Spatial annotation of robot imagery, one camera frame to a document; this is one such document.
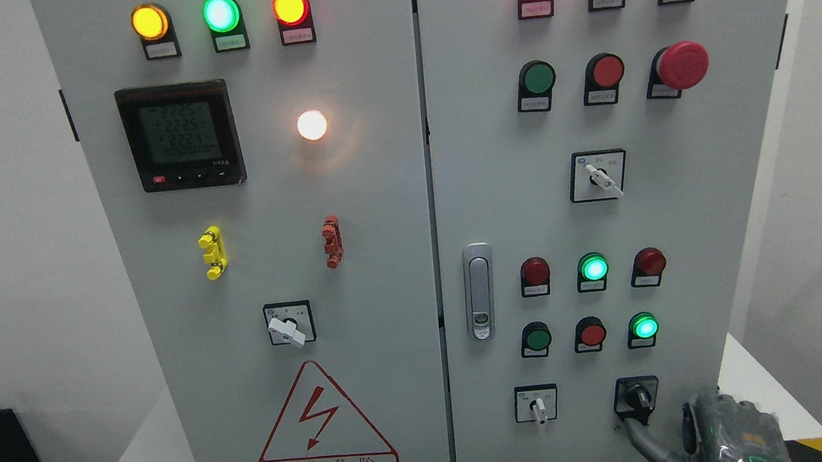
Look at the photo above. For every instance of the green push button lower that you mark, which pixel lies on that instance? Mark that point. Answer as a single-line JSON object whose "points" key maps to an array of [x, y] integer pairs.
{"points": [[536, 340]]}

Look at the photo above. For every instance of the white selector switch left door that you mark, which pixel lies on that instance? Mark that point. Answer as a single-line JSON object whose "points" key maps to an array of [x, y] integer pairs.
{"points": [[290, 322]]}

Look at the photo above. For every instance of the white lit indicator light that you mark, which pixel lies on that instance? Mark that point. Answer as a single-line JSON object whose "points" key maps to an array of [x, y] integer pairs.
{"points": [[312, 124]]}

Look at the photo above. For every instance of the yellow terminal connector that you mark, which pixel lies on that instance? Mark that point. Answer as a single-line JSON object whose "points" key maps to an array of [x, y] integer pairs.
{"points": [[211, 243]]}

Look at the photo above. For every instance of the red push button second row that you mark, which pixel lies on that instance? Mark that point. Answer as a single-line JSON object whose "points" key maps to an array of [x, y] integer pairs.
{"points": [[603, 76]]}

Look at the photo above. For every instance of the red emergency stop mushroom button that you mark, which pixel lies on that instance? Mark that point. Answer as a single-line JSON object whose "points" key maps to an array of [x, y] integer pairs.
{"points": [[675, 68]]}

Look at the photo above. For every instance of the silver door handle lock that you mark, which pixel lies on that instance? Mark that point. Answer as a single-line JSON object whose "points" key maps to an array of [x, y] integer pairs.
{"points": [[479, 307]]}

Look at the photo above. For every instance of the dark red indicator left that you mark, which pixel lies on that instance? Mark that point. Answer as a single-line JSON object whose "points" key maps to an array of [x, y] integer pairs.
{"points": [[534, 277]]}

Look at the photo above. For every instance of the dark red indicator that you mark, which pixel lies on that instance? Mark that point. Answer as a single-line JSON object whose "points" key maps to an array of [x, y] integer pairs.
{"points": [[534, 277], [648, 267]]}

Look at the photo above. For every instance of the red push button lower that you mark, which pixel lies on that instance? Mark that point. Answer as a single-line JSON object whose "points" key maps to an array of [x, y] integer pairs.
{"points": [[589, 335]]}

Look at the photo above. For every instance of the grey right cabinet door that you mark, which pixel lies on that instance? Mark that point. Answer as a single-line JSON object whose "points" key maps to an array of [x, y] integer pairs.
{"points": [[503, 177]]}

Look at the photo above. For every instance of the white selector switch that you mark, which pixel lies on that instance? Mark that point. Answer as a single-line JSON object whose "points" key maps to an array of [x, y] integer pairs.
{"points": [[597, 175], [536, 404]]}

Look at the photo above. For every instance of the green lit indicator middle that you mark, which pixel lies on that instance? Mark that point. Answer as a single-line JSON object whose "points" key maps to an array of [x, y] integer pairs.
{"points": [[592, 272]]}

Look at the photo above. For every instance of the green push button second row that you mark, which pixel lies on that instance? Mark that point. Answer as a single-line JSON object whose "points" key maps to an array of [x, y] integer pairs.
{"points": [[535, 86]]}

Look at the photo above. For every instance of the white selector switch lower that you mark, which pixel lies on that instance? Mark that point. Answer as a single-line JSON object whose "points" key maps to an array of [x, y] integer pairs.
{"points": [[536, 404]]}

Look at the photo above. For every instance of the dark red indicator right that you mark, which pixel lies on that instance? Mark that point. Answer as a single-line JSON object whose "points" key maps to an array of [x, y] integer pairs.
{"points": [[648, 267]]}

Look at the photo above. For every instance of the black rotary knob switch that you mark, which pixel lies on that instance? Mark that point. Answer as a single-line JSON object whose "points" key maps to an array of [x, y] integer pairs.
{"points": [[635, 398]]}

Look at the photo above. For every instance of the grey cabinet door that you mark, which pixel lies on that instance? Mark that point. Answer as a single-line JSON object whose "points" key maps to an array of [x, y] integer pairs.
{"points": [[375, 314], [503, 177]]}

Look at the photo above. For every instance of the red lit indicator light left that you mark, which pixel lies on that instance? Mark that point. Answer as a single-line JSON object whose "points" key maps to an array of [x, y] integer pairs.
{"points": [[295, 22]]}

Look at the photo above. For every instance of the grey left cabinet door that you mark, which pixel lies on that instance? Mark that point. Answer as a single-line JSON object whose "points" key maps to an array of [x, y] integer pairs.
{"points": [[375, 314]]}

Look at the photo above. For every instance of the white selector switch upper right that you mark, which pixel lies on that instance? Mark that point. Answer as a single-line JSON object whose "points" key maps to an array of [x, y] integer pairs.
{"points": [[597, 175]]}

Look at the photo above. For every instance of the black digital power meter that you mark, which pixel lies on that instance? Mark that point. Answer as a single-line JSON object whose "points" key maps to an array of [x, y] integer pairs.
{"points": [[182, 136]]}

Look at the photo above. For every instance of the green lit button lower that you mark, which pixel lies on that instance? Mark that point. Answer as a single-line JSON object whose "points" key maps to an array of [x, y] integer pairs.
{"points": [[642, 330]]}

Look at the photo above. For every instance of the green lit indicator light left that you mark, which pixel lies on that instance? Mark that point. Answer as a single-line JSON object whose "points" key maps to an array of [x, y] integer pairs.
{"points": [[226, 25]]}

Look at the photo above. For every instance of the yellow indicator light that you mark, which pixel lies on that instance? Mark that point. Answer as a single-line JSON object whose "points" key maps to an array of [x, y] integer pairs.
{"points": [[153, 25]]}

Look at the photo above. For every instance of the red electrical hazard sticker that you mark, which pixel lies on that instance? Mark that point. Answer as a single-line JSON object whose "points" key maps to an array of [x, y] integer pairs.
{"points": [[319, 422]]}

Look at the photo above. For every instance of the red terminal connector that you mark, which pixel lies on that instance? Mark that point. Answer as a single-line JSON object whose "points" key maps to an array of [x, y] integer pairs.
{"points": [[333, 245]]}

